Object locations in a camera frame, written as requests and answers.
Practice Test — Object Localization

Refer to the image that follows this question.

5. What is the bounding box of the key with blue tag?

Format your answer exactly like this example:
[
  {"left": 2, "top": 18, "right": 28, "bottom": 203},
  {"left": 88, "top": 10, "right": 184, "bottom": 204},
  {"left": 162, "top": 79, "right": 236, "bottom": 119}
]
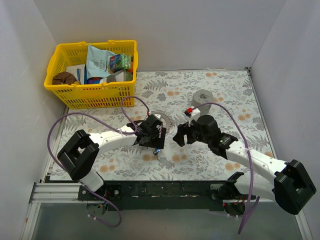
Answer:
[{"left": 153, "top": 148, "right": 162, "bottom": 160}]

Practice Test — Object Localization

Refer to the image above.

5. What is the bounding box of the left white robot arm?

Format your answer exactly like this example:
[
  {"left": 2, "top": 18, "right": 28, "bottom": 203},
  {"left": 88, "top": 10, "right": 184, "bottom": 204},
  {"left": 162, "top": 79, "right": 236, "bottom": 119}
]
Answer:
[{"left": 57, "top": 114, "right": 167, "bottom": 200}]

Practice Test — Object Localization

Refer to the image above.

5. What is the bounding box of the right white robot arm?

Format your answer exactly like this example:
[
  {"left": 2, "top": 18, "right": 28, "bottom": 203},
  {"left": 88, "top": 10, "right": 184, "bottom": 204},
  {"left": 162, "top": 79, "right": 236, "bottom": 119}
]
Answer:
[{"left": 173, "top": 115, "right": 317, "bottom": 215}]

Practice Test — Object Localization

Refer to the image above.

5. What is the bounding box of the floral table mat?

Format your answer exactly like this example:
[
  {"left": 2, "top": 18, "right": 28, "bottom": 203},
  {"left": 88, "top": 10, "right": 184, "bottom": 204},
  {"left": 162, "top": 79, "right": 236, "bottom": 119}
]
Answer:
[{"left": 57, "top": 70, "right": 274, "bottom": 181}]

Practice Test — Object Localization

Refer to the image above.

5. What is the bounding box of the grey paper roll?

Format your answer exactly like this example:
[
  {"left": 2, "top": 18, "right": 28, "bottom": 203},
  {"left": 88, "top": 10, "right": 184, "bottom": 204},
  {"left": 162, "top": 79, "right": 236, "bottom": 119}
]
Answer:
[{"left": 191, "top": 89, "right": 214, "bottom": 116}]

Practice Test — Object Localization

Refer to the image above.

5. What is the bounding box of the green blue carton box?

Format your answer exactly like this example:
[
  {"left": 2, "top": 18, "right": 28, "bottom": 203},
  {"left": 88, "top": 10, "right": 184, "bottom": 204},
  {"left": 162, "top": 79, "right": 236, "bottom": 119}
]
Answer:
[{"left": 109, "top": 53, "right": 132, "bottom": 72}]

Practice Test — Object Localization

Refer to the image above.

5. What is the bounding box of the yellow plastic basket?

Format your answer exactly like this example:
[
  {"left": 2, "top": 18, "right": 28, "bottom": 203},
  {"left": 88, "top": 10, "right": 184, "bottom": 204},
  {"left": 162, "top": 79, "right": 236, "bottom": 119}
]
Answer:
[{"left": 43, "top": 40, "right": 139, "bottom": 109}]

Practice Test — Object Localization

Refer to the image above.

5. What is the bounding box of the light blue chips bag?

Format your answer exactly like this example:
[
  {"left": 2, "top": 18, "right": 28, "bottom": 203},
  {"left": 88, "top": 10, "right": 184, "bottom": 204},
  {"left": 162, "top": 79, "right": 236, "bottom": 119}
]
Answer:
[{"left": 86, "top": 44, "right": 116, "bottom": 79}]

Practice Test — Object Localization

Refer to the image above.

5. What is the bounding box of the white paper box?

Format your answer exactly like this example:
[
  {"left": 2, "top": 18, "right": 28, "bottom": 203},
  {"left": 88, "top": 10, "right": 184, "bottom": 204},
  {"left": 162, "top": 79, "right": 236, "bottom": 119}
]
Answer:
[{"left": 66, "top": 64, "right": 87, "bottom": 85}]

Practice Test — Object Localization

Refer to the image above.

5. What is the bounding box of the brown round object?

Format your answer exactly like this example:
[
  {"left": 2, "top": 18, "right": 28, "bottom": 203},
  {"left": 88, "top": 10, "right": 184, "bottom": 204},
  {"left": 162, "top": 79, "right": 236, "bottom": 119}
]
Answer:
[{"left": 52, "top": 71, "right": 77, "bottom": 85}]

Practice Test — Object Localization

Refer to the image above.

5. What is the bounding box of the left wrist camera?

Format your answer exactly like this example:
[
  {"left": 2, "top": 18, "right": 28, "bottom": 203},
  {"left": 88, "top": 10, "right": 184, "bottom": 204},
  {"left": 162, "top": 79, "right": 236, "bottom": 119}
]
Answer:
[{"left": 146, "top": 114, "right": 162, "bottom": 123}]

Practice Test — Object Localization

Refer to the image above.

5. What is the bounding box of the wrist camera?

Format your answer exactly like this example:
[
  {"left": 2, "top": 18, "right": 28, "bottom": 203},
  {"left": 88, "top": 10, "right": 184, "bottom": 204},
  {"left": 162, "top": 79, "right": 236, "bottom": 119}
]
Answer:
[
  {"left": 146, "top": 114, "right": 162, "bottom": 123},
  {"left": 184, "top": 107, "right": 201, "bottom": 127}
]

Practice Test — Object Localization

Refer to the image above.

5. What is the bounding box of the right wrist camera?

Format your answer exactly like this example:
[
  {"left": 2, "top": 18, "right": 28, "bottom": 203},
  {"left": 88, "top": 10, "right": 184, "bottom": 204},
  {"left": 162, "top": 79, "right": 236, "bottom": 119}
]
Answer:
[{"left": 184, "top": 107, "right": 201, "bottom": 127}]

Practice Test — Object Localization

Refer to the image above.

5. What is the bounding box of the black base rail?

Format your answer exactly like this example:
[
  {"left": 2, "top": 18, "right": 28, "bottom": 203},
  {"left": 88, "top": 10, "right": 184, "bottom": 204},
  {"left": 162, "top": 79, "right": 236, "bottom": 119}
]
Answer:
[{"left": 77, "top": 180, "right": 248, "bottom": 211}]

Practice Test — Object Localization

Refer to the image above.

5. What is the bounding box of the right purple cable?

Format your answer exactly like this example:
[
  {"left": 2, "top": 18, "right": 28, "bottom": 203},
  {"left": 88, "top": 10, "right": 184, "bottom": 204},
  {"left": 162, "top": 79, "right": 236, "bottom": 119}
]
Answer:
[{"left": 194, "top": 102, "right": 261, "bottom": 235}]

